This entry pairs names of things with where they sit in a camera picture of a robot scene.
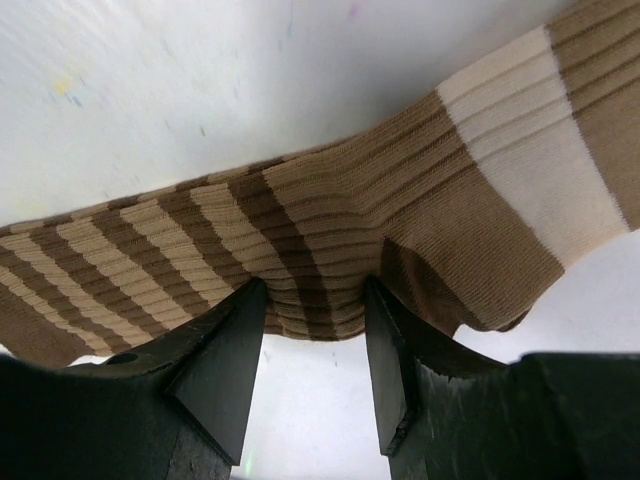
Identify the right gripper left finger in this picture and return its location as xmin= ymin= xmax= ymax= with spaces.
xmin=1 ymin=279 xmax=268 ymax=479

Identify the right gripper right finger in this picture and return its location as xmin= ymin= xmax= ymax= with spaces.
xmin=364 ymin=278 xmax=639 ymax=479

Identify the brown striped sock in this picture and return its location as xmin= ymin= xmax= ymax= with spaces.
xmin=1 ymin=1 xmax=639 ymax=368

